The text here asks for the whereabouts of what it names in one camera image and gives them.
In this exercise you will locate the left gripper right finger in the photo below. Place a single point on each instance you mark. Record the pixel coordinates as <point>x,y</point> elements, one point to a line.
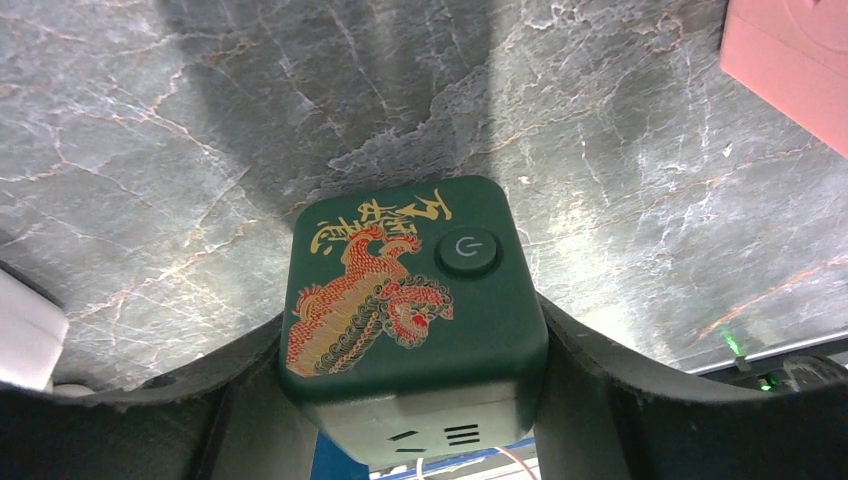
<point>608,412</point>

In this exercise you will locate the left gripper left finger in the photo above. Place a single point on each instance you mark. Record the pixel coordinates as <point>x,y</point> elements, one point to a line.
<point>223,416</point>

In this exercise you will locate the dark green cube socket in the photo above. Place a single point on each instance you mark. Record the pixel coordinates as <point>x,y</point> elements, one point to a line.
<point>412,327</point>

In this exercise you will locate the pink cube socket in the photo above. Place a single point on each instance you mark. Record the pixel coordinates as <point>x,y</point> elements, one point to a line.
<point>793,55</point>

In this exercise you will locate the blue cube socket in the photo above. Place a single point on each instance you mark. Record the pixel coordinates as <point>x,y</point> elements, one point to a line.
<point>332,463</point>

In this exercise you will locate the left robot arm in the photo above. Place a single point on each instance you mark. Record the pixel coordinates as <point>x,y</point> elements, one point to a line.
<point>33,330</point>

